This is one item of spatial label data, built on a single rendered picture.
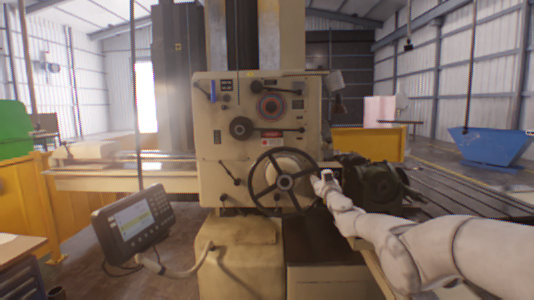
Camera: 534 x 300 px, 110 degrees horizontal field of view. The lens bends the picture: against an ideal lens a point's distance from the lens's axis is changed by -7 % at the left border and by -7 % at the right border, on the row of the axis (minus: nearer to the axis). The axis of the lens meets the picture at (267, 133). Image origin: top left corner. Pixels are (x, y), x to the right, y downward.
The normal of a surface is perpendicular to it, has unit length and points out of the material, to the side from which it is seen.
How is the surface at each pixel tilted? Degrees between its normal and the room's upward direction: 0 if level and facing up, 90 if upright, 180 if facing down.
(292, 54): 90
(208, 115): 90
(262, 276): 90
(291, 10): 90
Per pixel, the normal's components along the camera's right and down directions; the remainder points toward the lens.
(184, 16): -0.04, 0.14
